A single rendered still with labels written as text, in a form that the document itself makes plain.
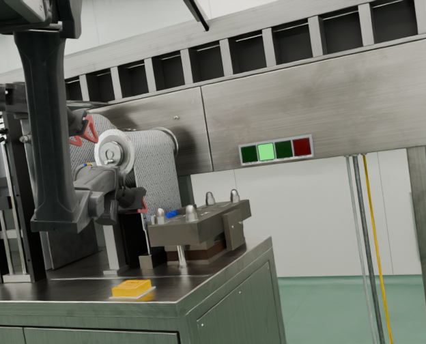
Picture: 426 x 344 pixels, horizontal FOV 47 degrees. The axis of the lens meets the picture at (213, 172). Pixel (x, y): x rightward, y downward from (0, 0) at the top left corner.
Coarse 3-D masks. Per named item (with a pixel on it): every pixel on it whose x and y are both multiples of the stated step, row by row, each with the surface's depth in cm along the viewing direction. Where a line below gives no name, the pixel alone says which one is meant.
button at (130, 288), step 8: (128, 280) 126; (136, 280) 125; (144, 280) 123; (112, 288) 121; (120, 288) 119; (128, 288) 118; (136, 288) 118; (144, 288) 121; (120, 296) 119; (128, 296) 118; (136, 296) 118
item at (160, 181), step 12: (144, 168) 150; (156, 168) 156; (168, 168) 163; (144, 180) 149; (156, 180) 155; (168, 180) 162; (156, 192) 155; (168, 192) 161; (156, 204) 154; (168, 204) 160; (180, 204) 167; (144, 216) 147; (144, 228) 147
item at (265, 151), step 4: (268, 144) 161; (260, 148) 162; (264, 148) 162; (268, 148) 161; (272, 148) 160; (260, 152) 162; (264, 152) 162; (268, 152) 161; (272, 152) 161; (260, 156) 162; (264, 156) 162; (268, 156) 161; (272, 156) 161
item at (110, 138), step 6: (108, 138) 148; (114, 138) 147; (120, 138) 146; (102, 144) 149; (120, 144) 146; (126, 144) 145; (126, 150) 145; (126, 156) 146; (102, 162) 149; (126, 162) 146; (120, 168) 147; (132, 168) 151
